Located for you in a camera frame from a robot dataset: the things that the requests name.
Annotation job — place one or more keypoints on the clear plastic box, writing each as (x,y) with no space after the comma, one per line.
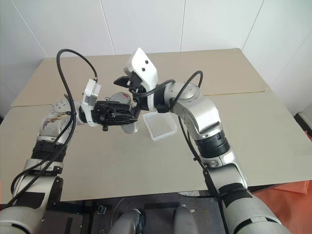
(159,126)

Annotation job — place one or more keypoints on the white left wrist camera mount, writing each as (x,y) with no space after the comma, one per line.
(91,90)

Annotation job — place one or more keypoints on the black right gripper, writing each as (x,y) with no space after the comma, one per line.
(133,79)

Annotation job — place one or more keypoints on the silver jar lid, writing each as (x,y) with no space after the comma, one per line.
(118,98)

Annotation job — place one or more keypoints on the clear jar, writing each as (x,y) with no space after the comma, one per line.
(130,128)

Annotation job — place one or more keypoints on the black bulky object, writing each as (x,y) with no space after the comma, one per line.
(303,122)

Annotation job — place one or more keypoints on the grey rounded shape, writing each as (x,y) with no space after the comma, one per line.
(186,220)
(130,223)

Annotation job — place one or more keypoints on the small red object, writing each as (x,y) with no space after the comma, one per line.
(309,136)

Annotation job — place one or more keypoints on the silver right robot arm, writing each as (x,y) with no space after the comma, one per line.
(202,109)

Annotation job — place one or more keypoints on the orange plastic bag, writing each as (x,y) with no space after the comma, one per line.
(280,195)

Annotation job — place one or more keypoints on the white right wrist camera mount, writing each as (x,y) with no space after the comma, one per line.
(139,57)

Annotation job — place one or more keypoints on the black under-table frame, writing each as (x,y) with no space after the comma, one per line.
(80,219)

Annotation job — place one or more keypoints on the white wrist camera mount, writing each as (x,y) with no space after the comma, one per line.
(139,57)
(91,90)

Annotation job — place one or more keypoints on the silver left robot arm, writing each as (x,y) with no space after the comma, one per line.
(52,126)

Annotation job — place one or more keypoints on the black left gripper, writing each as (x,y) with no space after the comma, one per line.
(103,113)

